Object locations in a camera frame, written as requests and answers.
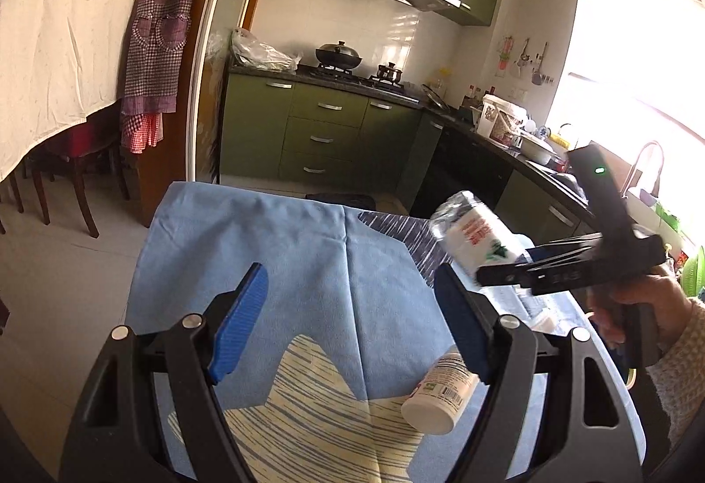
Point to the green sink cabinet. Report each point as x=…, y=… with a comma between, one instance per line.
x=468, y=174

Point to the green drawer cabinet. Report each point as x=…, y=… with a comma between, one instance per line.
x=325, y=130

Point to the light blue cloth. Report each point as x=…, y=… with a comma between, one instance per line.
x=303, y=268

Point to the dark wooden chair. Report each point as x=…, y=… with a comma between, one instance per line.
x=77, y=158

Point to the bright window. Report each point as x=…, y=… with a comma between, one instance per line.
x=633, y=48

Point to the glass pot lid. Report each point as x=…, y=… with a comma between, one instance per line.
x=438, y=97

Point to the black gas stove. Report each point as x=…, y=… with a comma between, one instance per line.
x=352, y=78

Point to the clear plastic bag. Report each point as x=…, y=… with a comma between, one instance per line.
x=259, y=50

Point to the small dark pot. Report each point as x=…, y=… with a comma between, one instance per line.
x=389, y=72

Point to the white pill bottle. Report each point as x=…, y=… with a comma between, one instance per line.
x=435, y=395

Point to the wooden door frame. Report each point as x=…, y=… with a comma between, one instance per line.
x=204, y=75

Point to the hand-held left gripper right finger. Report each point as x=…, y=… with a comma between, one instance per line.
x=460, y=323

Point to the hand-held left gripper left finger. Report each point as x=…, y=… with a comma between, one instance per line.
x=242, y=318

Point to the checked purple apron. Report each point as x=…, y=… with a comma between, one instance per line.
x=157, y=37

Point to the dark floor mat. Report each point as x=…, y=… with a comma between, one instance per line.
x=341, y=201

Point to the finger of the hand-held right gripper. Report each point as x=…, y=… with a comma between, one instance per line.
x=567, y=249
x=529, y=276

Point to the clear bottle with white label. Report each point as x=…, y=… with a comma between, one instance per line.
x=479, y=235

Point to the person's right forearm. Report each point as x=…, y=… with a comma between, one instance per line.
x=683, y=378

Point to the white tablecloth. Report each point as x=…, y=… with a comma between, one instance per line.
x=60, y=20

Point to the person's right hand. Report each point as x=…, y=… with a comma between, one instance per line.
x=669, y=298

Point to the white basin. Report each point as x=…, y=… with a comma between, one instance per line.
x=537, y=150

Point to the cream striped cloth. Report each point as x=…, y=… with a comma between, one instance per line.
x=308, y=406

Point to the dark blue striped cloth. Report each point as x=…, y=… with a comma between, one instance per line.
x=396, y=235

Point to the small hanging wall items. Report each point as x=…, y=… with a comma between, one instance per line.
x=523, y=61

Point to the green colander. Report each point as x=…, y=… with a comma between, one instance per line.
x=695, y=273

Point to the white plastic bucket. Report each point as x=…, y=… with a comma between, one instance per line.
x=498, y=122

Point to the black wok with lid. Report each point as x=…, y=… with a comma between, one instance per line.
x=339, y=56

